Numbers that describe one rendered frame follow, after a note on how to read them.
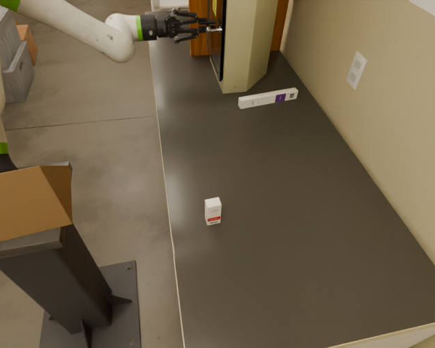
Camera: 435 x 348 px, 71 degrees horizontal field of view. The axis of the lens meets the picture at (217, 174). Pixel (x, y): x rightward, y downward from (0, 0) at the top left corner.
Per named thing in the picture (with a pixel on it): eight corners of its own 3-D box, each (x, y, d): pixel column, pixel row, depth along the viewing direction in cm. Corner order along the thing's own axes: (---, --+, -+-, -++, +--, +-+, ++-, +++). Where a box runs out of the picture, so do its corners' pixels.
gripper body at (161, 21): (158, 42, 121) (181, 41, 123) (155, 19, 115) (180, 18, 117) (157, 34, 126) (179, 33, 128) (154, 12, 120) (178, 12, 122)
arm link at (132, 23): (101, 8, 117) (108, 36, 125) (100, 24, 109) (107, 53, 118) (139, 7, 119) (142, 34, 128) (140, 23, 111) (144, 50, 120)
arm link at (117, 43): (31, -31, 93) (21, 2, 99) (25, -15, 86) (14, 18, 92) (139, 34, 115) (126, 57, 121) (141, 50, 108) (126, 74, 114)
